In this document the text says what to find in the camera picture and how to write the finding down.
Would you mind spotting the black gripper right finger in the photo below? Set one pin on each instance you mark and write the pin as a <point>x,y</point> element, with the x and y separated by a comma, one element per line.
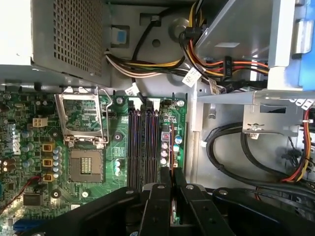
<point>199,205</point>

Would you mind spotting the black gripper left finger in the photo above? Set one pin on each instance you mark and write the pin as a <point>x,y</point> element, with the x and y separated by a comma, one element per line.
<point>160,196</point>

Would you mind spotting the black RAM slot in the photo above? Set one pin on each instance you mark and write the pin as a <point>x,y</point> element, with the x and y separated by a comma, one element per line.
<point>131,147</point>
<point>155,147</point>
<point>148,147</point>
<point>138,147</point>

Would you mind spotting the green motherboard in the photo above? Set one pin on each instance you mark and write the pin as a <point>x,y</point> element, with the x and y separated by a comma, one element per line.
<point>110,172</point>

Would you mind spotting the CPU socket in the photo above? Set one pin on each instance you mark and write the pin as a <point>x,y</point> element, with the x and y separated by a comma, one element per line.
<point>86,166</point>

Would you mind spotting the black and grey PC case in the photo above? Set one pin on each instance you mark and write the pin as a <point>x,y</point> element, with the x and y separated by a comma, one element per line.
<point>169,84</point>

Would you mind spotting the metal socket cover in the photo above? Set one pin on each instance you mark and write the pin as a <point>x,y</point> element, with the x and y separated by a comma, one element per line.
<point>59,113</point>

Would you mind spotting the blue expansion slot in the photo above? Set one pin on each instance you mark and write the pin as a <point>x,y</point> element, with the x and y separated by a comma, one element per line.
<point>29,225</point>

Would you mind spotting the white four-pin board connector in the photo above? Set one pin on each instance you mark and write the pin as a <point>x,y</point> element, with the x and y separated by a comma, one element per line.
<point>40,123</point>

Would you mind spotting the blue plastic clip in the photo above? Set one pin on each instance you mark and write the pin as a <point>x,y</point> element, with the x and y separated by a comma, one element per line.
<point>123,37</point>

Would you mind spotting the blue plastic bay latch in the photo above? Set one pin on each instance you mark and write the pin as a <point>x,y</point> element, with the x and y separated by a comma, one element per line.
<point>307,73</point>

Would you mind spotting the grey power supply unit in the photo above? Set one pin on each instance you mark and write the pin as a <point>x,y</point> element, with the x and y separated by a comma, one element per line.
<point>78,37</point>

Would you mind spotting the grey metal disk bay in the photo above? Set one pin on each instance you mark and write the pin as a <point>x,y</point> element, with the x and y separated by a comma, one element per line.
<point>246,29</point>

